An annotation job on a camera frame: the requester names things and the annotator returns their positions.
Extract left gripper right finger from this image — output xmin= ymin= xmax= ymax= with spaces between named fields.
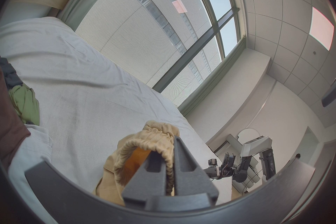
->
xmin=173 ymin=136 xmax=219 ymax=206

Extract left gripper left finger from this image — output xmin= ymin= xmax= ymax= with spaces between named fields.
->
xmin=122 ymin=150 xmax=169 ymax=209

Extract tan shorts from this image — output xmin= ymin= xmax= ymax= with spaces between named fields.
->
xmin=93 ymin=121 xmax=181 ymax=206

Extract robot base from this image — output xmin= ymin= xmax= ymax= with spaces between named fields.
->
xmin=225 ymin=134 xmax=265 ymax=194

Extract bed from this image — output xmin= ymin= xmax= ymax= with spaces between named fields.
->
xmin=0 ymin=0 xmax=247 ymax=209

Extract white garment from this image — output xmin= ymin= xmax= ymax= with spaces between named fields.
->
xmin=7 ymin=124 xmax=53 ymax=192

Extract green garment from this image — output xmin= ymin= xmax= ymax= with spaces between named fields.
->
xmin=9 ymin=85 xmax=40 ymax=125

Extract brown garment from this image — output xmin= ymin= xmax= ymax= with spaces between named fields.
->
xmin=0 ymin=68 xmax=31 ymax=167

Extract window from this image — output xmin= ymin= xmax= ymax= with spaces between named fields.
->
xmin=75 ymin=0 xmax=240 ymax=110

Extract black garment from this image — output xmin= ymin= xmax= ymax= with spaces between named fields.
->
xmin=0 ymin=57 xmax=23 ymax=89

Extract ceiling light panel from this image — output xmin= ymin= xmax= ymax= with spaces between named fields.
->
xmin=308 ymin=6 xmax=334 ymax=50

